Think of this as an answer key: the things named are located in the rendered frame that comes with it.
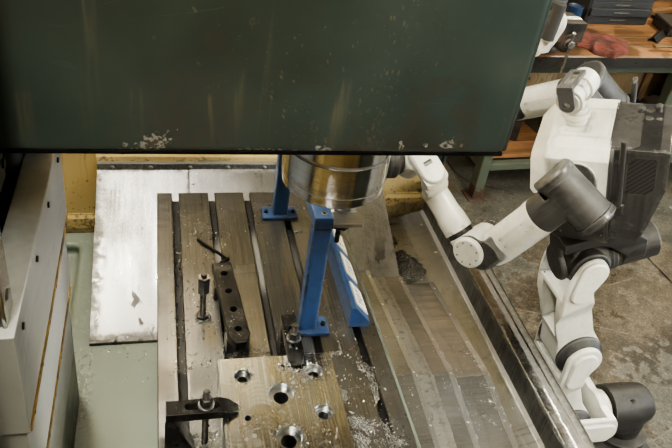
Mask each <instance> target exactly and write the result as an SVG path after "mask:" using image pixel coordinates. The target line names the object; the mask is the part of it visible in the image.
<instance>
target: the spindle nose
mask: <svg viewBox="0 0 672 448"><path fill-rule="evenodd" d="M390 157H391V156H389V155H282V164H281V168H282V180H283V182H284V184H285V186H286V187H287V188H288V189H289V190H290V191H291V192H292V193H293V194H294V195H296V196H297V197H299V198H300V199H302V200H304V201H306V202H308V203H311V204H313V205H317V206H320V207H325V208H331V209H351V208H357V207H361V206H364V205H366V204H369V203H371V202H372V201H374V200H375V199H377V198H378V197H379V195H380V194H381V192H382V189H383V186H384V184H385V181H386V176H387V171H388V166H389V161H390Z"/></svg>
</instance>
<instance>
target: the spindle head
mask: <svg viewBox="0 0 672 448"><path fill-rule="evenodd" d="M552 2H553V0H0V153H67V154H228V155H389V156H502V151H506V149H507V146H508V142H509V139H510V136H511V133H512V130H513V126H514V123H515V120H516V117H517V114H518V111H519V107H520V104H521V101H522V98H523V95H524V91H525V88H526V85H527V82H528V79H529V75H530V72H531V69H532V66H533V63H534V60H535V56H536V53H537V50H538V47H539V44H540V40H541V37H542V34H543V31H544V28H545V24H546V21H547V18H548V15H549V12H550V9H551V5H552Z"/></svg>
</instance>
